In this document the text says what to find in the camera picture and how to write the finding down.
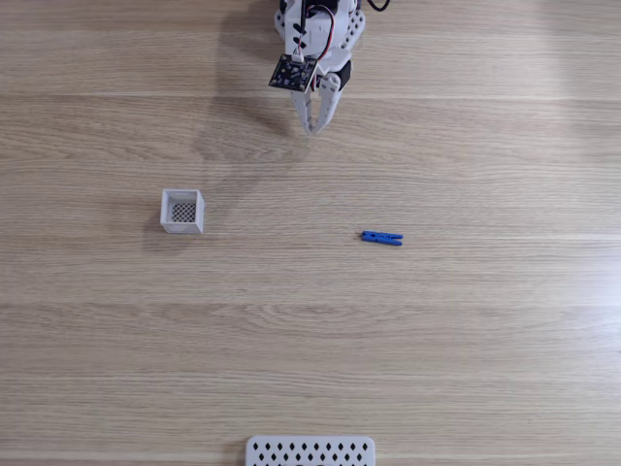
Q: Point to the blue clothes peg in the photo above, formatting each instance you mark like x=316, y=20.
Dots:
x=383, y=238

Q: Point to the black camera circuit board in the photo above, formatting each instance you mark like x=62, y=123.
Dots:
x=293, y=73

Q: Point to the small white mesh crate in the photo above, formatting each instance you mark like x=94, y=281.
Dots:
x=183, y=211

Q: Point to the white perforated plate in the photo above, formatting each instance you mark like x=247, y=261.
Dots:
x=310, y=452

